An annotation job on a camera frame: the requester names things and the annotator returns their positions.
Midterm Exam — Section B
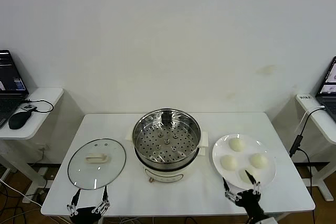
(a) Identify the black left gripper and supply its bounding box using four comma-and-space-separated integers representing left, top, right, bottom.
67, 186, 110, 218

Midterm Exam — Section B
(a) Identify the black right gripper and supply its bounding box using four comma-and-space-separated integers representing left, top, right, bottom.
222, 170, 265, 219

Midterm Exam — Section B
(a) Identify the white steamed baozi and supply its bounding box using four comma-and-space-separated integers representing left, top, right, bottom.
249, 153, 269, 169
219, 155, 239, 171
228, 138, 245, 153
238, 166, 260, 184

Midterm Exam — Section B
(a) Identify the glass lid with cream handle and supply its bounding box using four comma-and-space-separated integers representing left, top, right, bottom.
67, 137, 127, 190

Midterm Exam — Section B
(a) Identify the steel perforated steamer basket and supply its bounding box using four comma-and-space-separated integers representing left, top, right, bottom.
132, 108, 202, 164

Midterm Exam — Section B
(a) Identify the white round plate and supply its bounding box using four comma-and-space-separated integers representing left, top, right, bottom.
212, 133, 277, 190

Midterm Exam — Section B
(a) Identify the white electric cooker pot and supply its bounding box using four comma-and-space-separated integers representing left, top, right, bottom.
125, 126, 210, 183

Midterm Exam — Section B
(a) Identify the white side desk with label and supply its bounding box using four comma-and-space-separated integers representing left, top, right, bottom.
295, 94, 336, 201

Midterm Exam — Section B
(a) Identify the black computer mouse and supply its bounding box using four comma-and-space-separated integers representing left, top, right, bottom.
8, 111, 30, 130

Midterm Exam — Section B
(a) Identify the black laptop with pale screen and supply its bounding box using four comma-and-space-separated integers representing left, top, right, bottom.
314, 56, 336, 121

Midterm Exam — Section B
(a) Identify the black laptop with dark screen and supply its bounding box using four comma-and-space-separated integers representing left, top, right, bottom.
0, 49, 29, 127

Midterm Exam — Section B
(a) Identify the black cable with adapter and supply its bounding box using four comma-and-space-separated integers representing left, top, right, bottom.
288, 106, 328, 190

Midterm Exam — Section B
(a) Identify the white wall outlet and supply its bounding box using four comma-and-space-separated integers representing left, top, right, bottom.
35, 142, 50, 154

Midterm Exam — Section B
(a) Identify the white floor cable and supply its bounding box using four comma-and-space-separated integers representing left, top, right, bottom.
0, 178, 43, 206

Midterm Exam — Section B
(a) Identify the white flat cable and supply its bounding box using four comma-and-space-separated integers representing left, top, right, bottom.
293, 105, 326, 133

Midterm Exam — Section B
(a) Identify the thin black looped cable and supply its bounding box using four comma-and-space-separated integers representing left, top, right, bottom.
23, 99, 55, 114

